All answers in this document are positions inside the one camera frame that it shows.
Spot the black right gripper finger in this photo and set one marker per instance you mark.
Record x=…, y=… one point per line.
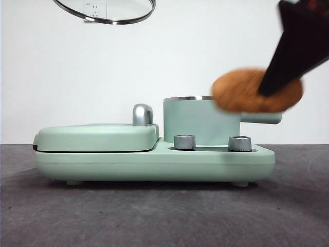
x=295, y=51

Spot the glass lid with green knob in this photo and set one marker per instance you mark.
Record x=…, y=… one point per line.
x=123, y=21

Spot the silver control knob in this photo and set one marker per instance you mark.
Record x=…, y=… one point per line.
x=239, y=143
x=183, y=142

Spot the green breakfast machine base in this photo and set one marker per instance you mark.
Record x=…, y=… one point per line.
x=154, y=164

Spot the white wall socket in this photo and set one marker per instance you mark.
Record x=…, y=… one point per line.
x=95, y=10

